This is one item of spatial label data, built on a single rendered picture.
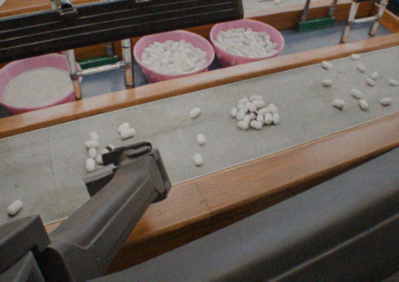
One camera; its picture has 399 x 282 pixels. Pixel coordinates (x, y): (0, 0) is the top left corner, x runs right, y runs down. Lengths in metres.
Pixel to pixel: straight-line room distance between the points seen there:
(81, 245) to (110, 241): 0.05
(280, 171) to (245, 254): 0.75
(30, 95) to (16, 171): 0.29
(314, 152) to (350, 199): 0.80
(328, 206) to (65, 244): 0.19
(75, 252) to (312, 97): 1.00
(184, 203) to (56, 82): 0.60
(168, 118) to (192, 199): 0.29
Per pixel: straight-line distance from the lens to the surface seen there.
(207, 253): 0.18
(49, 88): 1.20
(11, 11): 1.63
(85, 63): 1.32
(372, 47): 1.54
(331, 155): 1.00
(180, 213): 0.81
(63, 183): 0.92
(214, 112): 1.07
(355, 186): 0.21
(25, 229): 0.27
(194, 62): 1.27
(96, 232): 0.34
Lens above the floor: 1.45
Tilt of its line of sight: 45 degrees down
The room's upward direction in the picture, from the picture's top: 5 degrees clockwise
